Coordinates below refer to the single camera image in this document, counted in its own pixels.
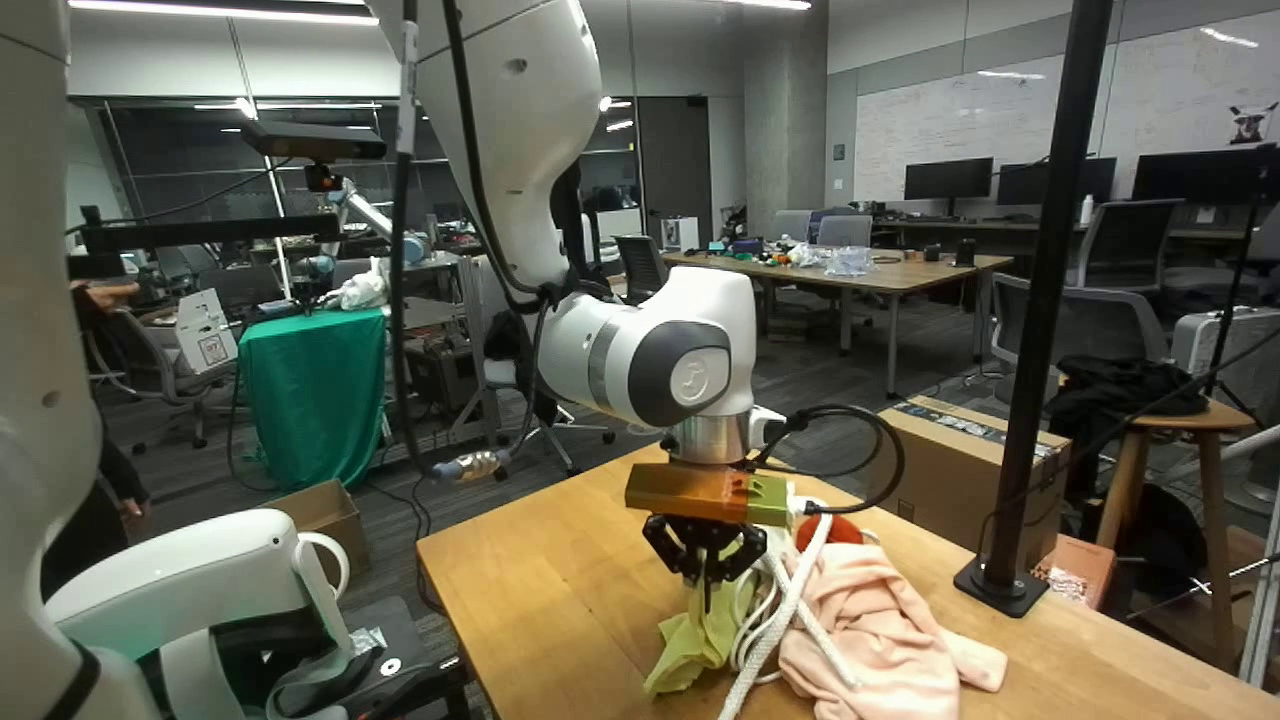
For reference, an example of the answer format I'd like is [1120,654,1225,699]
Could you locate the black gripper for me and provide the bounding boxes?
[644,516,769,584]

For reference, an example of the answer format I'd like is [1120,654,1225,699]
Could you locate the white braided rope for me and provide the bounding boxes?
[714,507,862,720]

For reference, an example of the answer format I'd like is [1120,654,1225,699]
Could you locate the yellow-green cloth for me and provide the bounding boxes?
[644,579,755,698]

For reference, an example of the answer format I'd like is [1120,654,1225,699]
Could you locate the red plush tomato toy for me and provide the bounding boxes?
[792,516,862,552]

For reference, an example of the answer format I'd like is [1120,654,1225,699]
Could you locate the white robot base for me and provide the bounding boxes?
[0,0,463,720]

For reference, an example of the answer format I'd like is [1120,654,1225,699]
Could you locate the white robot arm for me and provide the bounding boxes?
[362,0,769,584]

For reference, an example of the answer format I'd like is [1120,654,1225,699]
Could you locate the light peach cloth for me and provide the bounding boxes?
[779,546,1006,720]

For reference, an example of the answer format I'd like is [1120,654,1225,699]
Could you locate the cardboard box on floor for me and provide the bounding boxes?
[878,398,1071,566]

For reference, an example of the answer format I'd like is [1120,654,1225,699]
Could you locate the long wooden desk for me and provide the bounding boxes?
[676,249,1006,398]

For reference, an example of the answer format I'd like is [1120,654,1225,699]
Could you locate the wooden stool with black cloth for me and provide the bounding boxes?
[1047,353,1252,668]

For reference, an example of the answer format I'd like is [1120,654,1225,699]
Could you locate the green draped table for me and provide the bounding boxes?
[240,310,386,494]

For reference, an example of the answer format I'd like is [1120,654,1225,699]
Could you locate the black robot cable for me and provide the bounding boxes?
[751,401,909,521]

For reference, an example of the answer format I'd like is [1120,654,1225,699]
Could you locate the black camera stand pole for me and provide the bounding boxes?
[951,0,1117,618]

